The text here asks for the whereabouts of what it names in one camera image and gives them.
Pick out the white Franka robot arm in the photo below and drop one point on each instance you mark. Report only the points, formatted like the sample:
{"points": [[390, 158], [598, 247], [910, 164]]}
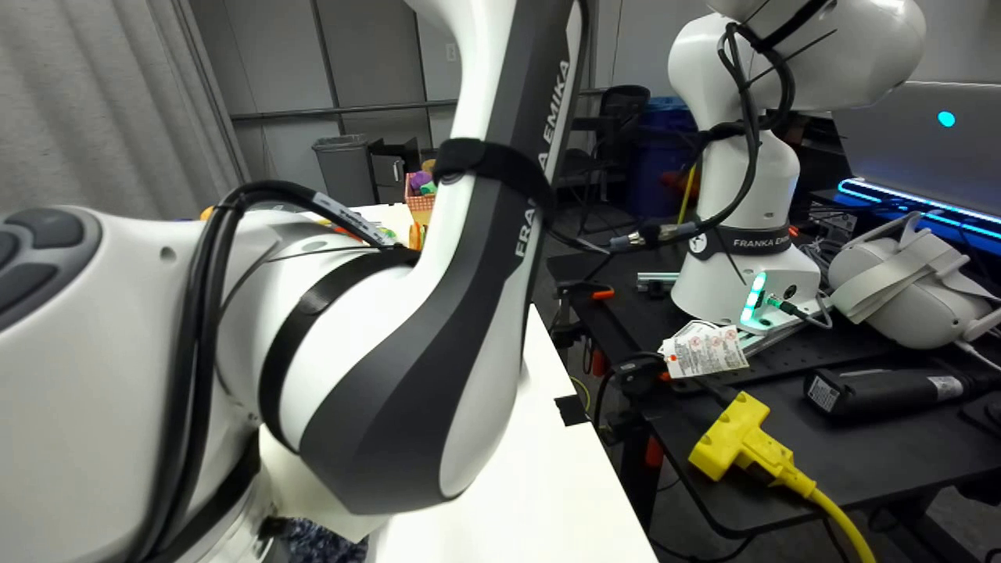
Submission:
{"points": [[395, 364]]}

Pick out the wooden box with toys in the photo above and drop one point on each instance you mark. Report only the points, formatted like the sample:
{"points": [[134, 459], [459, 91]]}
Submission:
{"points": [[416, 203]]}

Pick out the black waste bin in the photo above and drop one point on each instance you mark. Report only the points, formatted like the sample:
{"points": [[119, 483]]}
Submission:
{"points": [[395, 174]]}

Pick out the grey waste bin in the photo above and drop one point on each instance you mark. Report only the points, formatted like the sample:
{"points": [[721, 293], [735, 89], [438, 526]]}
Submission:
{"points": [[342, 174]]}

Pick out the blue bin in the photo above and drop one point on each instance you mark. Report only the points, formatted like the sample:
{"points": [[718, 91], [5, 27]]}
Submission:
{"points": [[659, 158]]}

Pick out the black office chair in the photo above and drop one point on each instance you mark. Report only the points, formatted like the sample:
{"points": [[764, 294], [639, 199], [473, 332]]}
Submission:
{"points": [[621, 111]]}

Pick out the white red label packet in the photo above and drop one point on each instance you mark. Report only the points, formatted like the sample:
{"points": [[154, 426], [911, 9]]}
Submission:
{"points": [[704, 349]]}

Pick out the black power brick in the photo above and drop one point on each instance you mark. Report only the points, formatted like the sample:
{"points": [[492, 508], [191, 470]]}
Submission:
{"points": [[877, 391]]}

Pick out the white VR headset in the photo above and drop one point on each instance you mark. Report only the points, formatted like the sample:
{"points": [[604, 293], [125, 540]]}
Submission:
{"points": [[910, 293]]}

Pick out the black robot cart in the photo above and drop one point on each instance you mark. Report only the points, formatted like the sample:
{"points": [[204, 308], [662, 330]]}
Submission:
{"points": [[896, 454]]}

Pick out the grey laptop with blue light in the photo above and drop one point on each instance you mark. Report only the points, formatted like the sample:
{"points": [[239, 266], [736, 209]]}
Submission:
{"points": [[919, 146]]}

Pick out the grey curtain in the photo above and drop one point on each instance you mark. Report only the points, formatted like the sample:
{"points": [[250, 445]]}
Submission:
{"points": [[94, 104]]}

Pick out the black table bracket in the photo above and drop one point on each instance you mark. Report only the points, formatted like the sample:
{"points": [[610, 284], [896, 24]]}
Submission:
{"points": [[570, 411]]}

